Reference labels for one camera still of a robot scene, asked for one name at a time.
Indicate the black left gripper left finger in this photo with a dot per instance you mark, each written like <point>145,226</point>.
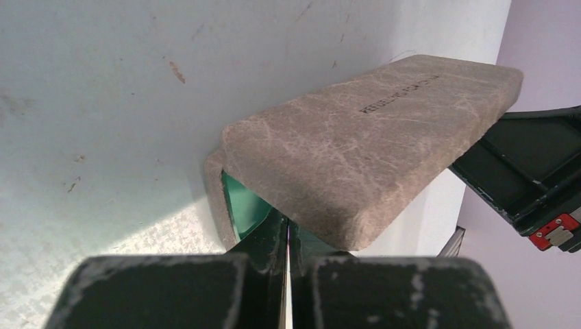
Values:
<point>242,288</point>

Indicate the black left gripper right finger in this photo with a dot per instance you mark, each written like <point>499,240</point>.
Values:
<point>335,289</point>

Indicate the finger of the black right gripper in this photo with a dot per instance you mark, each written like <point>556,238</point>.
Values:
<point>527,168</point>

